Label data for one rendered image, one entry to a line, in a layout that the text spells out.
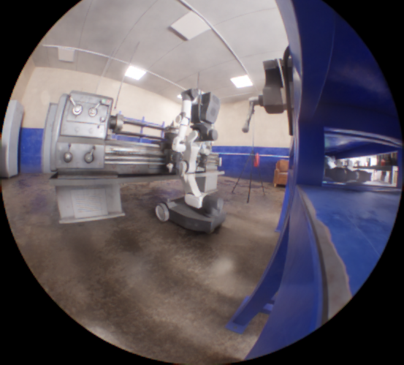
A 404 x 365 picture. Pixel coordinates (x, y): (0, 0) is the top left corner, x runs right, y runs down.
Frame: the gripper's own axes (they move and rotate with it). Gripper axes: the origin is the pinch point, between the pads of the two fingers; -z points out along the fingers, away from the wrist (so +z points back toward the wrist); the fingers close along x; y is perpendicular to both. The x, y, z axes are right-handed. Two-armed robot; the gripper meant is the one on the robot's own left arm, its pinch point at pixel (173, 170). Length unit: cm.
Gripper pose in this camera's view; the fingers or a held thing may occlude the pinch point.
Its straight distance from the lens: 123.3
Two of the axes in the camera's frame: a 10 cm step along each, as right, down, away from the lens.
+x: -7.7, -2.7, 5.7
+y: -5.9, -0.2, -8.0
